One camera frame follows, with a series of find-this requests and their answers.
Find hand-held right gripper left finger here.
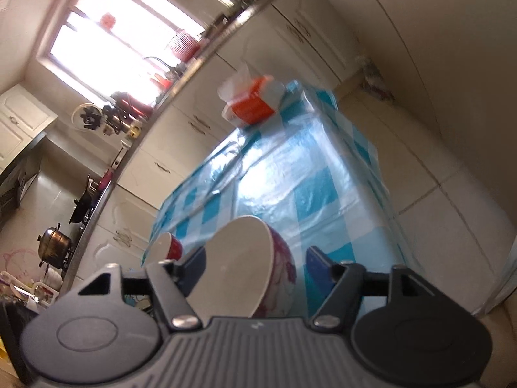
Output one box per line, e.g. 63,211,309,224
77,246,208,330

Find pink plastic basket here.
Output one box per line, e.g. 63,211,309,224
167,28,201,63

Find grey floor rag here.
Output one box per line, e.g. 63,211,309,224
357,54,394,100

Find copper steamer pot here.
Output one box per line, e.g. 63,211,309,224
37,222,73,269

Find white kitchen cabinets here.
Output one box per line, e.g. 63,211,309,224
77,0,364,284

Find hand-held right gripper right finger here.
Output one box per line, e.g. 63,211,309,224
305,246,445,329

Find white wall cabinets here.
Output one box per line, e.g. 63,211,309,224
0,83,57,162

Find orange tissue packet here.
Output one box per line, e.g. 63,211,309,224
217,65,285,127

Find black range hood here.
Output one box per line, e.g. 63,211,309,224
0,131,47,219

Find red bowl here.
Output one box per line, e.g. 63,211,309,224
141,232,184,267

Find round white knife holder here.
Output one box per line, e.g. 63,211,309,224
72,103,103,132

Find metal kitchen faucet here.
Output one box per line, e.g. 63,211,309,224
143,56,180,77

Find blue checkered tablecloth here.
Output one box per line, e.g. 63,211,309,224
141,81,425,320

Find pink floral bowl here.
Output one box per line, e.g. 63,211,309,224
202,215,297,320

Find black wok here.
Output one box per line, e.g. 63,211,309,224
69,176,95,225

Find kitchen window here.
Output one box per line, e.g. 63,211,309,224
38,0,211,102

